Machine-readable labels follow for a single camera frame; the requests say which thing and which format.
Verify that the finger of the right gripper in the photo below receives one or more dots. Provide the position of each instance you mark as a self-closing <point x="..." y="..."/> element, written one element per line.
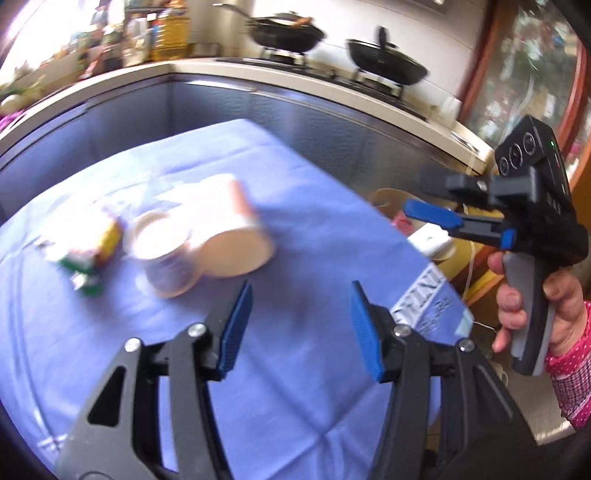
<point x="485" y="230"/>
<point x="443" y="183"/>

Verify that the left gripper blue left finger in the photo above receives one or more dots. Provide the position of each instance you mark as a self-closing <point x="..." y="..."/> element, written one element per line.
<point x="234" y="329"/>

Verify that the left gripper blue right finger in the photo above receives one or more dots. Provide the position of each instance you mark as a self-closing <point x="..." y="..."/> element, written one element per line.
<point x="368" y="330"/>

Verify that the pink paper cup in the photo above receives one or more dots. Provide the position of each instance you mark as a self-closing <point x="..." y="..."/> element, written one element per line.
<point x="230" y="239"/>

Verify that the white yogurt cup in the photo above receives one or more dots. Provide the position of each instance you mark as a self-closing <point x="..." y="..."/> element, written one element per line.
<point x="158" y="244"/>

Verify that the red yellow snack box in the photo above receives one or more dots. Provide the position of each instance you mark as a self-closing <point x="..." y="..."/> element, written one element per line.
<point x="80" y="237"/>

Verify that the maroon foil snack wrapper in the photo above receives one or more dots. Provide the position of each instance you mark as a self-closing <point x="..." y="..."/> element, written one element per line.
<point x="403" y="224"/>

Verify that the clear plastic water bottle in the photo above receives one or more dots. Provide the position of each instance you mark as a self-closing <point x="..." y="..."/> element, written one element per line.
<point x="433" y="242"/>

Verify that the pink dotted sleeve forearm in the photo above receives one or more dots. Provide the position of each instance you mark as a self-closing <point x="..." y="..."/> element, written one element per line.
<point x="571" y="376"/>

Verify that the person's right hand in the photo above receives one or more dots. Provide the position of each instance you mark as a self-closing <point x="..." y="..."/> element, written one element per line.
<point x="570" y="321"/>

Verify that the black gas stove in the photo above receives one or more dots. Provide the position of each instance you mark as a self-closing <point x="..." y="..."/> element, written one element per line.
<point x="360" y="81"/>

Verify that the wooden glass door cabinet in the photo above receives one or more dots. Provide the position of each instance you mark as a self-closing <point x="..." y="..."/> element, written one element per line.
<point x="530" y="61"/>

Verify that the blue printed tablecloth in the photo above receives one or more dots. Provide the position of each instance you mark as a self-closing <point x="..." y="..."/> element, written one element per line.
<point x="299" y="403"/>

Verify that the black wok with lid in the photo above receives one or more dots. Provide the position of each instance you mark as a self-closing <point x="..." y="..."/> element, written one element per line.
<point x="384" y="59"/>

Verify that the green white small wrapper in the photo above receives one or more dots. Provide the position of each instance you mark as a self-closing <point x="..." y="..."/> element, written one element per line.
<point x="84" y="279"/>

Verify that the black wok with spatula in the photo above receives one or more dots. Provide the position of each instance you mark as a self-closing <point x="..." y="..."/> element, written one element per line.
<point x="284" y="31"/>

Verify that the yellow cooking oil bottle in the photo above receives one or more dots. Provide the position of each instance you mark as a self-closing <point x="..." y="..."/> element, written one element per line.
<point x="170" y="35"/>

